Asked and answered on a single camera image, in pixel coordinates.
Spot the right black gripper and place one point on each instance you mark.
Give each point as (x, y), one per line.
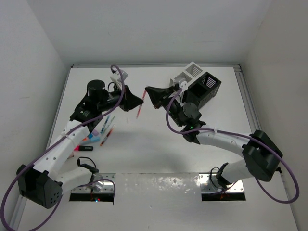
(157, 96)

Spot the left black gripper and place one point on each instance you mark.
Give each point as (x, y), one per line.
(129, 99)

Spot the orange gel pen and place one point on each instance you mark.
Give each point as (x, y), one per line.
(107, 135)

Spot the blue gel pen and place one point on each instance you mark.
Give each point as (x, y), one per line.
(104, 125)

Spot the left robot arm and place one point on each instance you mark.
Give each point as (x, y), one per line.
(42, 182)

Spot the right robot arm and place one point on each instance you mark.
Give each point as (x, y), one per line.
(259, 155)

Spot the white slotted container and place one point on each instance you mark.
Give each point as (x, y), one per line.
(190, 73)

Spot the black slotted container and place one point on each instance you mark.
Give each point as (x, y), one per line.
(202, 90)

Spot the purple highlighter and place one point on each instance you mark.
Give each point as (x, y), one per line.
(95, 132)

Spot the blue highlighter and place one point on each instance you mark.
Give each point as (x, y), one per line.
(92, 138)

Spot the pink highlighter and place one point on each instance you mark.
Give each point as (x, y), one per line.
(84, 148)

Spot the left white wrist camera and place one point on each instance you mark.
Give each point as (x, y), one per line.
(116, 78)

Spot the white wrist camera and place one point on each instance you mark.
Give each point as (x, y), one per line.
(182, 84)
(116, 78)

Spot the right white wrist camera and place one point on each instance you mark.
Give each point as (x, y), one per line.
(182, 84)

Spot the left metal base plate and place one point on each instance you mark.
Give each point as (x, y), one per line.
(104, 183)

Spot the metal base plate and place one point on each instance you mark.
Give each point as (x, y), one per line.
(209, 185)
(104, 183)

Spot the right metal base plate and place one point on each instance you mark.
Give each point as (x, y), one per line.
(209, 185)

